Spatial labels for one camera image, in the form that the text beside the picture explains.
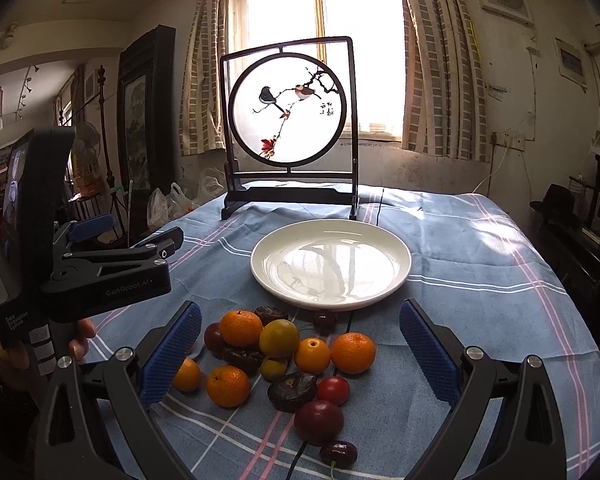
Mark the checkered curtain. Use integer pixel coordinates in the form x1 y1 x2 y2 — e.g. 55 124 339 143
402 0 490 162
178 0 226 156

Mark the white ceramic plate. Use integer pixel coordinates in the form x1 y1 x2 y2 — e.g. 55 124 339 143
250 219 413 312

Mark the red cherry tomato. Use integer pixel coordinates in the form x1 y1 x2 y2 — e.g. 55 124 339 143
316 376 351 406

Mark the black hat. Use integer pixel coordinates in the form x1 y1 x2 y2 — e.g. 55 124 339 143
530 183 579 226

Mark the dark cherry front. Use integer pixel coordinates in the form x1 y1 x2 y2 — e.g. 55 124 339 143
320 440 358 469

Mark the left checkered curtain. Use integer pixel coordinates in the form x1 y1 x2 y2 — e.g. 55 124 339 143
178 0 226 156

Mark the dark framed painting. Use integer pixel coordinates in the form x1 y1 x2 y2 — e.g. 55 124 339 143
117 25 176 196

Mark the wall power socket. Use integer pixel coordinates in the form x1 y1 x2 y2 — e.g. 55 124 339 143
492 131 526 152

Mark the white plastic bag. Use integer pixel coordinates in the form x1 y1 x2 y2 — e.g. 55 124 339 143
147 182 196 231

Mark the dark red plum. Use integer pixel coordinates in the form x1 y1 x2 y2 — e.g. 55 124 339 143
204 322 226 359
294 400 344 446

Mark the right checkered curtain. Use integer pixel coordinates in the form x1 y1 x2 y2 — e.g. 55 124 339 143
402 0 490 162

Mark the round bird painting screen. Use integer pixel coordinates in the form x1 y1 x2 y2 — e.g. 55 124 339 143
219 36 360 220

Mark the dark water chestnut back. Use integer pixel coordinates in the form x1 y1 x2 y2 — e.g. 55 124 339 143
253 306 289 326

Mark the person's hand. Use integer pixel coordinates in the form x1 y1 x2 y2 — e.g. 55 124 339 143
68 318 96 361

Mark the dark cherry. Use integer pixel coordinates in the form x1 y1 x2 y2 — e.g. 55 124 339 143
312 311 337 336
320 440 358 469

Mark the window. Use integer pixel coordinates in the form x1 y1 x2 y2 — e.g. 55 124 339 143
227 0 406 142

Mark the black cable on table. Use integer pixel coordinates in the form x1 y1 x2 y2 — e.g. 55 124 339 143
284 441 309 480

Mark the large orange mandarin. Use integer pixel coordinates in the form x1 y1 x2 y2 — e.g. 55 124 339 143
330 333 377 375

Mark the blue plaid tablecloth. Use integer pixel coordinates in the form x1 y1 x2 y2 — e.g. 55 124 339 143
88 186 600 479

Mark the yellow-green plum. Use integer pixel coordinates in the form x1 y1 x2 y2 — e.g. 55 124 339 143
259 318 300 359

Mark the phone on gripper mount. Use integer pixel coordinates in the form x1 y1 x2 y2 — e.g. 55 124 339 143
3 127 74 284

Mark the small orange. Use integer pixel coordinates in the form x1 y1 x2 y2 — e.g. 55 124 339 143
172 358 202 393

